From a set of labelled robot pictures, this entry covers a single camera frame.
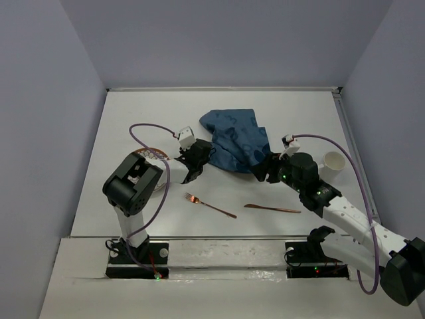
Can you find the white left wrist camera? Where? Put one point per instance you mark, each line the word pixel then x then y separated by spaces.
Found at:
pixel 186 138

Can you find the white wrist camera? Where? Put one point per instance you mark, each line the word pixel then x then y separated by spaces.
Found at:
pixel 291 145
pixel 186 138

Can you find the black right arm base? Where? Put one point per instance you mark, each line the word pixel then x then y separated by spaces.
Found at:
pixel 306 260

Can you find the blue letter-print cloth placemat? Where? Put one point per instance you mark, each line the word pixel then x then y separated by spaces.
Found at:
pixel 238 141

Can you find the copper fork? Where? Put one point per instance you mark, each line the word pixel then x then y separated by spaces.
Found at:
pixel 196 200

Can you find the floral plate with brown rim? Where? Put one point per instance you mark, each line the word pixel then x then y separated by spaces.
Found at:
pixel 157 156

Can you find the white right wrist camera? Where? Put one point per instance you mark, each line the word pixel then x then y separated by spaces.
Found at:
pixel 291 145

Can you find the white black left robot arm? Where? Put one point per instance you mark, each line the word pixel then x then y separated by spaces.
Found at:
pixel 131 185

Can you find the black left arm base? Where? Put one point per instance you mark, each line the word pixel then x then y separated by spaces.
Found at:
pixel 149 261

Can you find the copper table knife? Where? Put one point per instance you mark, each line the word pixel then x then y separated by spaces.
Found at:
pixel 253 206

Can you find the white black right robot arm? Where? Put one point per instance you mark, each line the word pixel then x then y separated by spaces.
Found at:
pixel 399 262

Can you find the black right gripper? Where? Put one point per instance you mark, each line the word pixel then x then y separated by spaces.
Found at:
pixel 269 165

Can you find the white ceramic mug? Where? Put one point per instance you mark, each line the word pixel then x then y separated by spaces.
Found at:
pixel 332 164

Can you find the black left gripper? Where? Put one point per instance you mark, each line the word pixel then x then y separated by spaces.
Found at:
pixel 182 151

